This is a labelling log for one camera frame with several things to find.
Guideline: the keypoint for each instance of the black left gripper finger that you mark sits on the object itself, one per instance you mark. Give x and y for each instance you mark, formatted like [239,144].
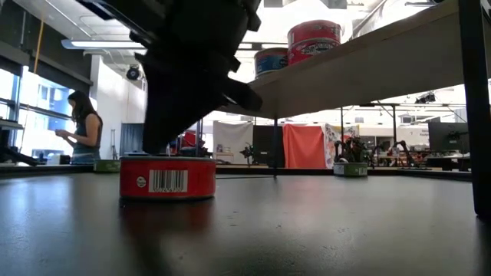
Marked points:
[172,107]
[243,97]

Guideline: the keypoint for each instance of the blue label seafood can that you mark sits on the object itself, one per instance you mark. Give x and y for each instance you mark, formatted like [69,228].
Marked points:
[270,61]

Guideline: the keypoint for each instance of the green label seafood can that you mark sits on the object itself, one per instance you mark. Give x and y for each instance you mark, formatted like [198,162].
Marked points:
[351,169]
[107,166]

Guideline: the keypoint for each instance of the wooden shelf with black legs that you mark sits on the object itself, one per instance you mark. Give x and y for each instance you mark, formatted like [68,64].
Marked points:
[364,76]

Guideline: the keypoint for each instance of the white cloth sheet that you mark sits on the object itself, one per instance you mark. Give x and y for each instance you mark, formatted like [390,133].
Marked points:
[238,132]

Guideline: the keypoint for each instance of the red background object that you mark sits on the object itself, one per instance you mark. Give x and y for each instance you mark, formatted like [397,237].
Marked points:
[190,138]

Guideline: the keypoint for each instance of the grey blue curtain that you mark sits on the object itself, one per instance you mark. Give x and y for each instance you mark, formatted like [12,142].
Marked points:
[132,138]

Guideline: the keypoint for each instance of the black panel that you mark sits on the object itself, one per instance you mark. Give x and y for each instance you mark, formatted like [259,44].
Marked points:
[264,145]

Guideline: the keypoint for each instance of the round black ceiling speaker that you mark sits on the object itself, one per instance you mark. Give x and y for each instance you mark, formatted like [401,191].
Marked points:
[133,73]

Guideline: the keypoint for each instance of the small wooden table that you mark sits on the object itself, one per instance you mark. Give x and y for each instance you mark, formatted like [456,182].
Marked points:
[225,156]

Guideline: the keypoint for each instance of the orange cloth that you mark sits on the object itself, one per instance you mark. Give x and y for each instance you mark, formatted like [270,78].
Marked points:
[303,145]

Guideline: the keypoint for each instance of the person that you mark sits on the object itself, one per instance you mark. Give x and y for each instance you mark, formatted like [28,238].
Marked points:
[88,134]

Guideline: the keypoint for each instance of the colourful patterned cloth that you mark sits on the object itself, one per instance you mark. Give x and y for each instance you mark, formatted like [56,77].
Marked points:
[331,134]

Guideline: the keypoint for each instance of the large window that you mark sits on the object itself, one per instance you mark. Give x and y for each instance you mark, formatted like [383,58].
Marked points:
[42,134]

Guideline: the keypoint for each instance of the black ceiling spotlights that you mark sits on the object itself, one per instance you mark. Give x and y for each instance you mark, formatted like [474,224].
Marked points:
[425,98]

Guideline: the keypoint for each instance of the black computer monitor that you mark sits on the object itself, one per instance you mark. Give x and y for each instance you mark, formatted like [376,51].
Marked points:
[445,138]

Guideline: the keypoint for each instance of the black metal frame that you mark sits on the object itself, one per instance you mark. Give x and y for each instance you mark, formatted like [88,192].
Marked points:
[394,126]

